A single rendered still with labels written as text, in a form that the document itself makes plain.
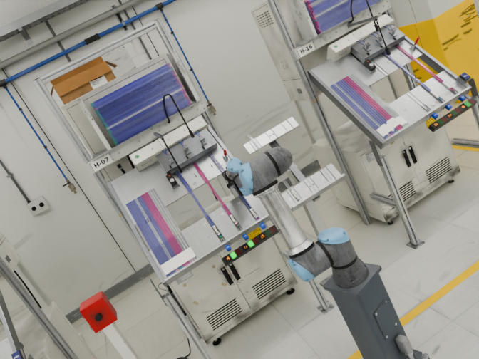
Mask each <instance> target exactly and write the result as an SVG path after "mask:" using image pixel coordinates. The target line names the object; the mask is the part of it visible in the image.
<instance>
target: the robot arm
mask: <svg viewBox="0 0 479 359"><path fill-rule="evenodd" d="M291 165H292V154H291V152H290V151H288V149H285V148H283V147H274V148H272V149H269V150H267V151H266V152H263V153H262V154H261V155H259V156H257V157H255V158H254V159H252V160H250V161H249V162H246V163H245V164H242V161H241V160H240V159H239V158H236V157H234V158H232V159H230V160H229V161H228V163H227V166H226V170H225V171H224V172H223V173H222V175H223V177H224V178H225V179H226V181H227V187H228V189H232V188H234V187H233V186H235V188H236V190H237V192H238V193H239V195H240V196H243V195H244V196H246V197H247V196H249V195H251V194H253V196H254V197H257V198H259V199H260V201H261V202H262V204H263V205H264V208H265V209H266V210H267V213H268V214H269V216H270V218H271V219H272V221H273V222H274V225H275V227H276V228H277V230H278V231H279V233H280V235H281V236H282V238H283V240H284V242H285V243H286V245H287V247H288V248H289V251H288V256H289V258H290V259H288V261H287V262H288V264H289V265H290V267H291V268H292V270H293V271H294V272H295V274H296V275H297V276H298V277H299V278H300V279H301V280H303V281H306V282H307V281H311V280H312V279H315V278H316V277H317V276H318V275H319V274H321V273H323V272H324V271H326V270H327V269H329V268H330V267H331V268H332V273H333V280H334V283H335V284H336V285H337V286H338V287H339V288H353V287H355V286H358V285H359V284H361V283H363V282H364V281H365V280H366V279H367V277H368V275H369V270H368V268H367V266H366V265H365V263H364V262H363V261H362V260H360V258H359V257H358V256H357V254H356V252H355V250H354V247H353V245H352V243H351V240H350V238H349V236H348V234H347V233H346V231H345V230H344V229H342V228H340V227H332V228H328V229H325V230H323V231H321V232H320V233H319V235H318V238H317V239H318V241H317V242H315V243H314V242H313V241H312V240H311V239H308V238H307V237H306V236H305V234H304V232H303V231H302V228H301V227H300V225H299V224H298V222H297V220H296V219H295V217H294V215H293V214H292V212H291V210H290V208H289V207H288V205H287V203H286V202H285V200H284V198H283V196H282V195H281V193H280V191H279V190H278V184H279V182H278V180H277V178H278V177H279V176H280V175H283V174H284V173H285V172H286V171H287V170H288V169H289V168H290V167H291Z"/></svg>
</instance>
